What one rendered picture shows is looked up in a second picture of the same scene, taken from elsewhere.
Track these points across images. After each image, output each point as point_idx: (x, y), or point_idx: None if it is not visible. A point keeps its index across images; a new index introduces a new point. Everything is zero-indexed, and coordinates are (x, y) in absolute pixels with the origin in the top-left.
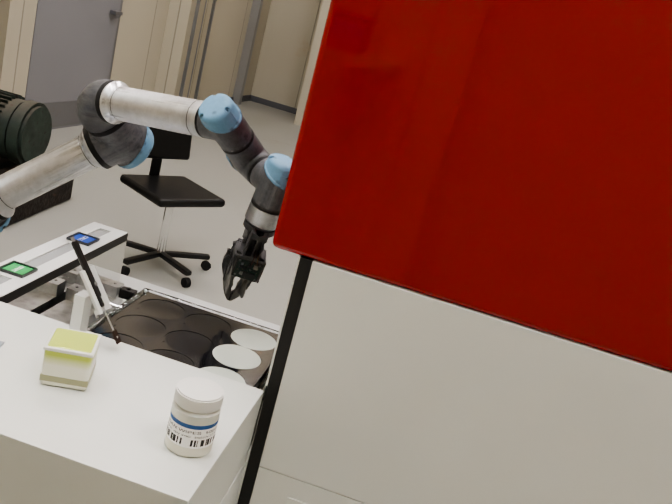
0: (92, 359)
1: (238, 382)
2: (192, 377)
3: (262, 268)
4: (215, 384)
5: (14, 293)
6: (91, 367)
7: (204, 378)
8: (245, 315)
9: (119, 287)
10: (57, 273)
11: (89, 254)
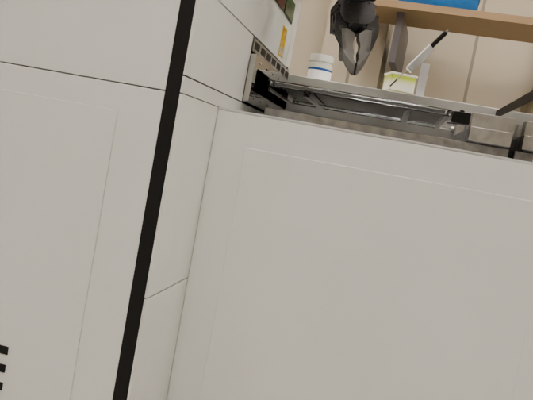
0: (385, 78)
1: (305, 77)
2: (329, 55)
3: (331, 16)
4: (316, 53)
5: (500, 110)
6: (384, 84)
7: (324, 54)
8: (335, 127)
9: (471, 113)
10: (511, 106)
11: (524, 97)
